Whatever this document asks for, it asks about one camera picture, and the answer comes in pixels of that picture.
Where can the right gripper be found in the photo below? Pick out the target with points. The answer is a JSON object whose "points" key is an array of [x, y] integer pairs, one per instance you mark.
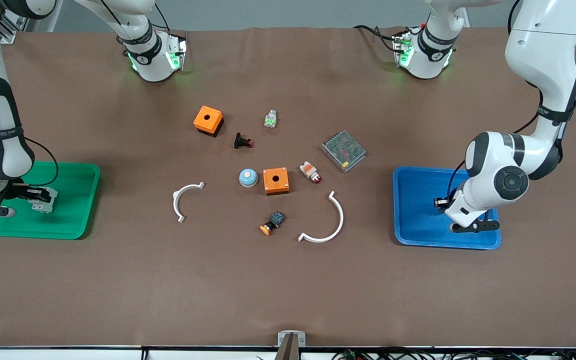
{"points": [[22, 192]]}

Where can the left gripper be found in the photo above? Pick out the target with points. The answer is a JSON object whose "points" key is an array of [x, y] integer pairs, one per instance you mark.
{"points": [[440, 202]]}

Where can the small black capacitor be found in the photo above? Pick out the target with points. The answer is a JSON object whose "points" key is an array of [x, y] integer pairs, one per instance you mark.
{"points": [[437, 202]]}

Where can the white red circuit breaker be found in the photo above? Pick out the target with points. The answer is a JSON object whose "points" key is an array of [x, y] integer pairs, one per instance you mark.
{"points": [[45, 205]]}

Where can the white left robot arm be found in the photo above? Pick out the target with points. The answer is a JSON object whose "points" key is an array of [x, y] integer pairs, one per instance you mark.
{"points": [[543, 50]]}

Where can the blue plastic tray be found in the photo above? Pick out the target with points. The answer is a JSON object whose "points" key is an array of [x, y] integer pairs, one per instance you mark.
{"points": [[418, 210]]}

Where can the green plastic tray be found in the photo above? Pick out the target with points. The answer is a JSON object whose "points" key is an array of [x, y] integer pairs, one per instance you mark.
{"points": [[73, 200]]}

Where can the large white curved clip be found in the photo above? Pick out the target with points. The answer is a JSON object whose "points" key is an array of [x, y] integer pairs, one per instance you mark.
{"points": [[341, 220]]}

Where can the metal mesh power supply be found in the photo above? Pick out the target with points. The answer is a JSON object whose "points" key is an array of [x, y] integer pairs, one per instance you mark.
{"points": [[344, 151]]}

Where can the small white curved clip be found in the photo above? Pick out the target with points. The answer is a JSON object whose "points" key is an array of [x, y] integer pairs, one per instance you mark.
{"points": [[174, 202]]}

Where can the red white indicator lamp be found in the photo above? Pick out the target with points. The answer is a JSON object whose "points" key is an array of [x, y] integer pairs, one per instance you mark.
{"points": [[309, 171]]}

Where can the orange push button blue body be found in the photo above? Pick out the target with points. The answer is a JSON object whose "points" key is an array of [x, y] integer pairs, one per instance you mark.
{"points": [[275, 220]]}

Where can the brown table cover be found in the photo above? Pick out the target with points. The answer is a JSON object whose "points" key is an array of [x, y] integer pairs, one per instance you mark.
{"points": [[288, 280]]}

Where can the orange button box black base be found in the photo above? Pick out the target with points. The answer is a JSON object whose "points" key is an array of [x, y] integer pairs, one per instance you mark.
{"points": [[207, 119]]}

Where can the blue dome buzzer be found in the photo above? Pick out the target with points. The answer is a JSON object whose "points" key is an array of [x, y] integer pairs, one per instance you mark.
{"points": [[248, 178]]}

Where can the black red mushroom button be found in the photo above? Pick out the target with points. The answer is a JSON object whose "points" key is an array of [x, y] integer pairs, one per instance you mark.
{"points": [[239, 141]]}

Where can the aluminium frame profile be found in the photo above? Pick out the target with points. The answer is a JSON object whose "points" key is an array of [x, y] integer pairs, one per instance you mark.
{"points": [[10, 27]]}

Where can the green white switch module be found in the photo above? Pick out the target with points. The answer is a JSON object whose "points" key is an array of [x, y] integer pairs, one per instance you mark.
{"points": [[270, 120]]}

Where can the grey metal edge bracket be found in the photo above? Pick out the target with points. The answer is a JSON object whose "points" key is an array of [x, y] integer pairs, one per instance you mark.
{"points": [[283, 337]]}

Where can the brown camera post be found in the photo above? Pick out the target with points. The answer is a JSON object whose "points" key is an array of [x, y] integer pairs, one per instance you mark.
{"points": [[288, 350]]}

